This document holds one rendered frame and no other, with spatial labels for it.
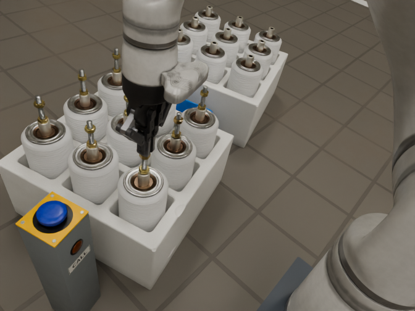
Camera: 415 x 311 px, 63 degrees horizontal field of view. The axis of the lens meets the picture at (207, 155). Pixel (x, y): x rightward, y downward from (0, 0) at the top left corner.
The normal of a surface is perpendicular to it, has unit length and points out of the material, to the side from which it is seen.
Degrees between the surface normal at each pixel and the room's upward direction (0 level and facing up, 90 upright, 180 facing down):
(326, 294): 90
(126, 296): 0
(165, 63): 83
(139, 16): 85
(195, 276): 0
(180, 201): 0
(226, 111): 90
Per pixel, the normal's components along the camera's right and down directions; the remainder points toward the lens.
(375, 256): -0.72, 0.43
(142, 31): -0.21, 0.67
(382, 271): -0.54, 0.55
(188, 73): 0.07, -0.74
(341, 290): -0.85, 0.26
